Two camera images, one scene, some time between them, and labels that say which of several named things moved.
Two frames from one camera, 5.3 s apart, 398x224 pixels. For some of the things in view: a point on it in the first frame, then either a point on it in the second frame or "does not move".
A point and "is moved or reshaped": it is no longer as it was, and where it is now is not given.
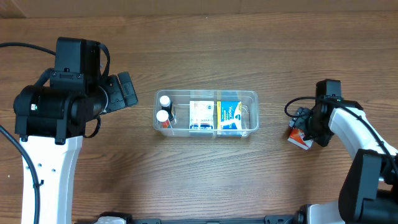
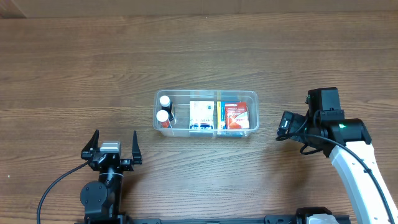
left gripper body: x=123 y=99 -> x=126 y=163
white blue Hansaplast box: x=201 y=115 does not move
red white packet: x=296 y=137 is moved or reshaped
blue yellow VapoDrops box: x=229 y=115 does not move
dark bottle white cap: x=165 y=101 does not move
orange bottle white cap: x=162 y=116 does not move
